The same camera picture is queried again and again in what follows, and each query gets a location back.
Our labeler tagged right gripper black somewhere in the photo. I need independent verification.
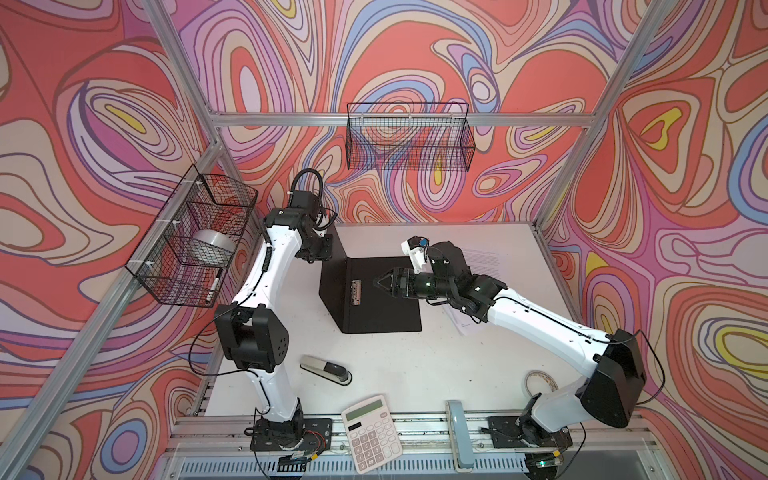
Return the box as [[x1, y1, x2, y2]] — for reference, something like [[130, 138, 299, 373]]
[[373, 268, 455, 299]]

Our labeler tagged printed paper sheets stack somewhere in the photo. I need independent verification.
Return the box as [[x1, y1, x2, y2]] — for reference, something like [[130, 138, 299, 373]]
[[445, 244, 507, 336]]

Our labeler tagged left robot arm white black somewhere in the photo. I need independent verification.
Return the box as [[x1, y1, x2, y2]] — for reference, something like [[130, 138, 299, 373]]
[[214, 207, 330, 425]]

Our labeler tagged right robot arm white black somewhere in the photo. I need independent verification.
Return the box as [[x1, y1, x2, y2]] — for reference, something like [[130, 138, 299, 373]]
[[374, 236, 646, 433]]

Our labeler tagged silver tape roll in basket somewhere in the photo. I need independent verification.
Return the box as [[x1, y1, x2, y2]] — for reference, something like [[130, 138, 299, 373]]
[[186, 229, 236, 268]]

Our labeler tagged black grey stapler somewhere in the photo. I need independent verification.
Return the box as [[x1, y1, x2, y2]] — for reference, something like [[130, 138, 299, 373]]
[[299, 355, 353, 386]]

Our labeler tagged white marker in basket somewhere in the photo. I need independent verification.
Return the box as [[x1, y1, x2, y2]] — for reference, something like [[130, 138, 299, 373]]
[[205, 268, 223, 306]]

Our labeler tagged white desk calculator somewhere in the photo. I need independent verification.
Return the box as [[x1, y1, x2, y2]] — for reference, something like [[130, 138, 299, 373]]
[[341, 395, 404, 474]]

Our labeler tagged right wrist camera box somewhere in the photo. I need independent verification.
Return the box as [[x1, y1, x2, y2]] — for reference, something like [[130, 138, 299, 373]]
[[401, 236, 429, 273]]

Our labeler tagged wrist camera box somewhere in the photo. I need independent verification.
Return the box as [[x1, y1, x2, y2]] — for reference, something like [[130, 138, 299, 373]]
[[401, 236, 429, 273], [288, 190, 320, 214]]

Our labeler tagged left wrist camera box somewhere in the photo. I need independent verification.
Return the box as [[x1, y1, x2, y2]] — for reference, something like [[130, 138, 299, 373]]
[[288, 190, 320, 214]]

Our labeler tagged black wire basket left wall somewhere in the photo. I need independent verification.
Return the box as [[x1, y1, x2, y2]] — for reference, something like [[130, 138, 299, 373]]
[[125, 166, 258, 308]]

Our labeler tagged black wire basket wall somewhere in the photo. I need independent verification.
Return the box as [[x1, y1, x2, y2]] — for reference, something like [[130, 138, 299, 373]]
[[125, 166, 258, 308], [345, 100, 476, 172]]

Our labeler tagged black wire basket back wall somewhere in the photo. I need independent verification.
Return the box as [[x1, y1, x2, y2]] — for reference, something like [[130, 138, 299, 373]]
[[345, 100, 476, 172]]

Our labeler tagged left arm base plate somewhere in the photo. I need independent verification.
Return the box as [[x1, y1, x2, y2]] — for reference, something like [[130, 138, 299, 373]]
[[248, 418, 333, 453]]

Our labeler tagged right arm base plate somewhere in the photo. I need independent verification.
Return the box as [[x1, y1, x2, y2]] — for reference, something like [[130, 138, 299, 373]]
[[486, 416, 573, 451]]

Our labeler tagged aluminium frame rail front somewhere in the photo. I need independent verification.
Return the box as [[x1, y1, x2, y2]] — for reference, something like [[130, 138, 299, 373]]
[[151, 411, 676, 479]]

